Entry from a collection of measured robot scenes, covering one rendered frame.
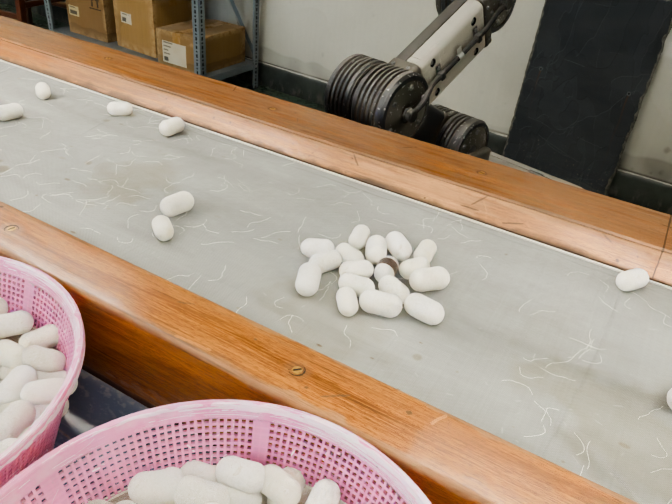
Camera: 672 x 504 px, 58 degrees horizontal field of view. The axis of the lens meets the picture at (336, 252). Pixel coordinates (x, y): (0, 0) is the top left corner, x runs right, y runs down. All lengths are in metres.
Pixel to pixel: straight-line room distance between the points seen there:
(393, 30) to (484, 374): 2.45
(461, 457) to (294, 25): 2.86
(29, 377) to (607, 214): 0.58
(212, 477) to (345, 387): 0.10
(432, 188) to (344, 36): 2.32
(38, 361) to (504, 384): 0.35
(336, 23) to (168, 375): 2.62
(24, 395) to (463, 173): 0.51
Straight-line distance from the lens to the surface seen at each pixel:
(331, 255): 0.56
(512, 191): 0.72
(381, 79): 0.97
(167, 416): 0.41
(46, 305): 0.53
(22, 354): 0.51
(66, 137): 0.84
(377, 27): 2.90
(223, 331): 0.46
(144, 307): 0.49
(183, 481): 0.40
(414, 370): 0.48
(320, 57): 3.09
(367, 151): 0.76
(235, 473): 0.40
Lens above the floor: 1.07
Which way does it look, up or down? 33 degrees down
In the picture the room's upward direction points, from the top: 6 degrees clockwise
